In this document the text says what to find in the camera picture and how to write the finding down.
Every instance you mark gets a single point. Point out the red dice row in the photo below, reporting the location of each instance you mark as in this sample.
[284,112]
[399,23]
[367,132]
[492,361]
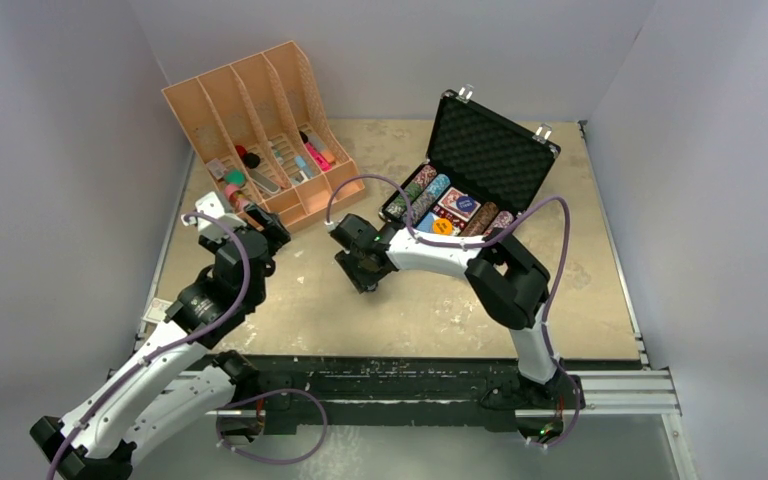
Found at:
[441,212]

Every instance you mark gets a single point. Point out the peach desk organizer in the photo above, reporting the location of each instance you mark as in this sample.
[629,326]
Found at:
[261,102]

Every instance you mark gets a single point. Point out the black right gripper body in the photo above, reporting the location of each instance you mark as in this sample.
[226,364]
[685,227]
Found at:
[362,273]

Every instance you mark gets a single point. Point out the black poker chip case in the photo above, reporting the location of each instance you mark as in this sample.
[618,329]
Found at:
[485,155]

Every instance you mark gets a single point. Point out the black orange chip row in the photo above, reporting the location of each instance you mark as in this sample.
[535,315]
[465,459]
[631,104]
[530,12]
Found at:
[481,220]

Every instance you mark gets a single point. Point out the blue small blind button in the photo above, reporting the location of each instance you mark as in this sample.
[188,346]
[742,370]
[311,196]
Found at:
[467,204]

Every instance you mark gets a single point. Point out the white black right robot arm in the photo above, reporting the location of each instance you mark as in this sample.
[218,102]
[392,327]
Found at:
[511,284]

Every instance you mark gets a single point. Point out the blue orange chip row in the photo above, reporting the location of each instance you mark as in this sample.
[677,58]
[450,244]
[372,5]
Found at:
[426,199]

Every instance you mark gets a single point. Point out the pink highlighter marker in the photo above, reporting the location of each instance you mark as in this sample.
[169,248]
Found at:
[318,150]

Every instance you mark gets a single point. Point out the red playing card deck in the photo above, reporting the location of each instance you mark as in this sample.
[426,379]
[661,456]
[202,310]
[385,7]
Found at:
[448,201]

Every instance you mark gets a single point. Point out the black red round object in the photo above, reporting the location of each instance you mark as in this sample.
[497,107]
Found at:
[249,159]

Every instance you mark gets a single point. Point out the blue playing card deck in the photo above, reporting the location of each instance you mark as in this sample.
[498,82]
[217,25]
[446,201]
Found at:
[426,223]

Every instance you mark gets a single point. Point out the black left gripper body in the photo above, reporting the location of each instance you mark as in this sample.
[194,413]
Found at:
[276,238]

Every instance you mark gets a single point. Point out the green round tape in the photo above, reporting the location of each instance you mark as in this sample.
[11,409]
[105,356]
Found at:
[235,177]

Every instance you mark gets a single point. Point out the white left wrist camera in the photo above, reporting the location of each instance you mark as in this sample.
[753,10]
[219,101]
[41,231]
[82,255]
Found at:
[213,217]

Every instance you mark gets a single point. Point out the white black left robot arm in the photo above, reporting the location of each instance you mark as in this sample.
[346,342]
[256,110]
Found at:
[137,410]

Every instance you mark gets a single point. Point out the yellow big blind button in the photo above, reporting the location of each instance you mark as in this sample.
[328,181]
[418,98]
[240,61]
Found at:
[442,226]

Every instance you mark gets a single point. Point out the small white red box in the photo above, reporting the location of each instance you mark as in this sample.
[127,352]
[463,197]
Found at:
[155,311]

